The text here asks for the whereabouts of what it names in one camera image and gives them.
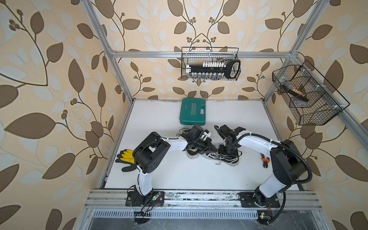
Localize aluminium frame back bar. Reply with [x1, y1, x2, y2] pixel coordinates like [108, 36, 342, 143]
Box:
[110, 50, 292, 59]

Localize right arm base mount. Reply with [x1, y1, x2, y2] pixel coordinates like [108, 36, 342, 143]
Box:
[238, 192, 281, 208]

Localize black white sneaker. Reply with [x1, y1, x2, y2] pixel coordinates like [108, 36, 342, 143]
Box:
[186, 148, 199, 159]
[202, 144, 239, 167]

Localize orange black cutting pliers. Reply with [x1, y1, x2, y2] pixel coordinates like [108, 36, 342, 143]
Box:
[261, 154, 270, 168]

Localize yellow tape on arm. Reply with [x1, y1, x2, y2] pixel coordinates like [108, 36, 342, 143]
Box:
[115, 149, 136, 172]

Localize black brush in basket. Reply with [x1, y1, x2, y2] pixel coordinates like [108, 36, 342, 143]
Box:
[281, 84, 309, 102]

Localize aluminium front rail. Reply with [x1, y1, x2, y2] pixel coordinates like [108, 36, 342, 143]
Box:
[84, 189, 322, 220]

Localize right wire basket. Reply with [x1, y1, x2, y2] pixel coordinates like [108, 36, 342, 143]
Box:
[272, 60, 350, 126]

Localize back wire basket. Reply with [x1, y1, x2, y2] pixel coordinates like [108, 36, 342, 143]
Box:
[181, 46, 241, 81]

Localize black socket set holder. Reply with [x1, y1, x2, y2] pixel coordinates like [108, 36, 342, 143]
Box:
[184, 59, 241, 81]

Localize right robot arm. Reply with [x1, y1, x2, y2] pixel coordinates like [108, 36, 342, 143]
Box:
[214, 125, 312, 200]

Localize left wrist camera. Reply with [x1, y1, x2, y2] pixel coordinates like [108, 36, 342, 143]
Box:
[200, 130, 211, 140]

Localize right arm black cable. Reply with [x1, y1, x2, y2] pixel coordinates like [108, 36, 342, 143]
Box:
[214, 125, 313, 225]

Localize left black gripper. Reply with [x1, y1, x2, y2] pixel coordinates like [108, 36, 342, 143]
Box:
[192, 137, 218, 153]

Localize wire basket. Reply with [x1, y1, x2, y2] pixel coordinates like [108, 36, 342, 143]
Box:
[272, 60, 350, 126]
[181, 46, 241, 81]

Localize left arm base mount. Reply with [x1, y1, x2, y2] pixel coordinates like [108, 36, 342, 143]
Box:
[125, 188, 165, 207]

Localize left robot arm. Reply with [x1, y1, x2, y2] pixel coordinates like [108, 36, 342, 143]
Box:
[133, 125, 218, 197]

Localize green plastic tool case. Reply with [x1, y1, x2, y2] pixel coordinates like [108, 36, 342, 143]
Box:
[179, 98, 206, 126]

